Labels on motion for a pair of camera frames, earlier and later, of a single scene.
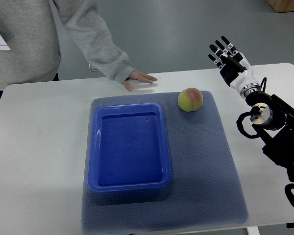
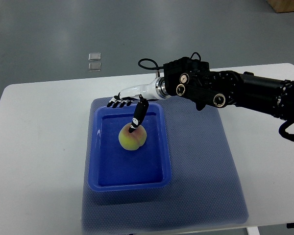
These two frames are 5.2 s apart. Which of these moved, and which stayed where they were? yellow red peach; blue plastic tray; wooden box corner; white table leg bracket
Moved: yellow red peach
Stayed: wooden box corner; blue plastic tray; white table leg bracket
